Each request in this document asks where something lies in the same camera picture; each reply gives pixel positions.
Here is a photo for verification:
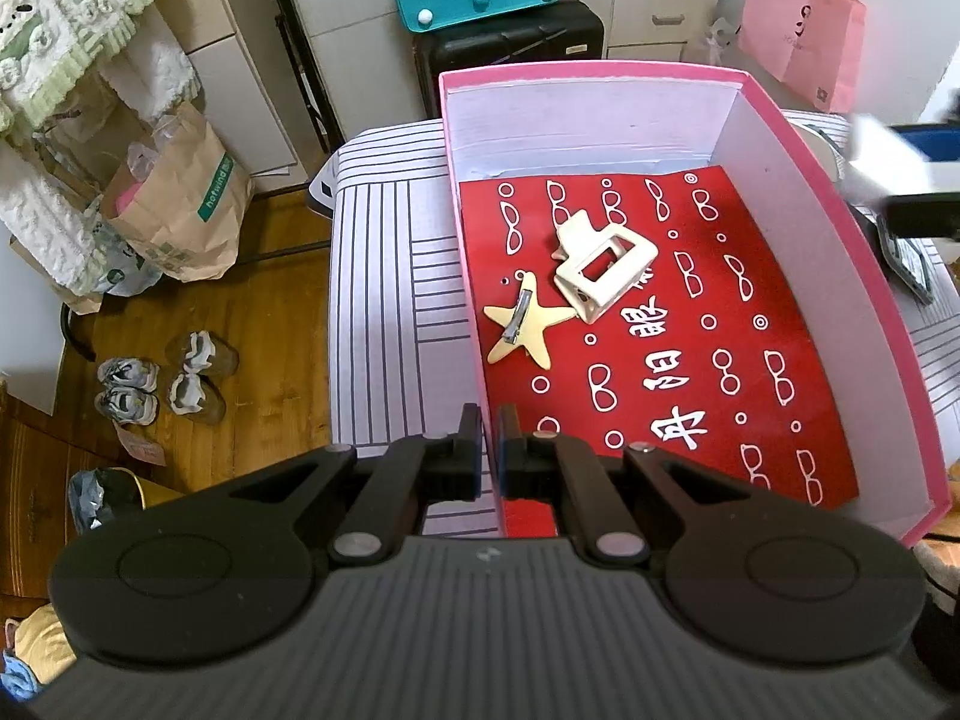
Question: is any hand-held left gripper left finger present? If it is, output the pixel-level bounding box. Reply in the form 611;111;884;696
229;403;482;568

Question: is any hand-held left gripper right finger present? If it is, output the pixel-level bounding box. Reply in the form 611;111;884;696
496;403;751;568

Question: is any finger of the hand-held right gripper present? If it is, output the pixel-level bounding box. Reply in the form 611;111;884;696
892;86;960;164
877;195;960;242

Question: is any small white box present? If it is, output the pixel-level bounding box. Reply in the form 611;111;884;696
844;115;950;205

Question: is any pink cardboard box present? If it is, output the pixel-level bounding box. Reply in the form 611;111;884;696
437;60;942;547

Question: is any cream star hair clip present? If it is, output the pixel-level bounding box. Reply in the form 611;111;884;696
482;272;577;371

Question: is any cream claw hair clip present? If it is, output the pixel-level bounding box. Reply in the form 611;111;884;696
551;211;655;325

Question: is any black flat device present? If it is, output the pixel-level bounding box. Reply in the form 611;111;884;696
874;217;935;305

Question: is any pink paper bag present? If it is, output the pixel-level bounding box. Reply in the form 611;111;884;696
739;0;869;115

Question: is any white striped tablecloth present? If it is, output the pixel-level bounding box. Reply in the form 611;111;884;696
309;109;960;541

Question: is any red printed paper sheet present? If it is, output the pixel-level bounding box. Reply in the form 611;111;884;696
457;171;860;537

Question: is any pink paper slip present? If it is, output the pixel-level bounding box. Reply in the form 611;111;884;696
116;420;167;467

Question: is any grey white sneaker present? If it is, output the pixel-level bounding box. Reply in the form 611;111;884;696
97;358;160;395
96;388;158;425

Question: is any bin with grey bag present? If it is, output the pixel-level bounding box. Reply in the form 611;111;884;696
67;467;185;533

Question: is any brown paper bag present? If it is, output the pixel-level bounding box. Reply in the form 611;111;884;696
100;101;256;284

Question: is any green white plastic bag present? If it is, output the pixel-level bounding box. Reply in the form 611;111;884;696
75;195;163;298

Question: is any black hard suitcase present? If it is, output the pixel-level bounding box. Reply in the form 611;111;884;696
411;0;605;121

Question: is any black metal pole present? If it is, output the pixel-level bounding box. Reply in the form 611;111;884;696
253;0;342;158

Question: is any yellow cloth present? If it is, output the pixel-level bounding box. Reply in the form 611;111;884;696
0;604;77;685

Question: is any white fluffy garment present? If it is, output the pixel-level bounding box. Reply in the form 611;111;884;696
0;7;202;295

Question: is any cream green-trimmed fluffy coat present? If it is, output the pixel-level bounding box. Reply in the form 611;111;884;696
0;0;175;128

